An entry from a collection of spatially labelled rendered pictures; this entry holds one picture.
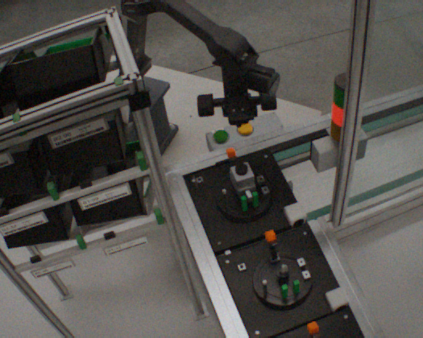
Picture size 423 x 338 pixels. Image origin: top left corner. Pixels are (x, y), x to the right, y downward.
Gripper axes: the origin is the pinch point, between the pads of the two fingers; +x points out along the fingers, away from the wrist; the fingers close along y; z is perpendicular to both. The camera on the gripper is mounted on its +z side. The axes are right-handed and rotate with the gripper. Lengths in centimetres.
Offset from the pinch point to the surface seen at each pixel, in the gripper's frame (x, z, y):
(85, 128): -46, 44, -22
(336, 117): -19.9, 21.9, 18.7
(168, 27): 106, -186, -31
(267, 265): 14.7, 33.7, 3.2
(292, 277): 14.8, 37.4, 8.5
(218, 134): 15.1, -8.5, -5.3
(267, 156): 15.4, 0.6, 6.7
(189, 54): 107, -158, -19
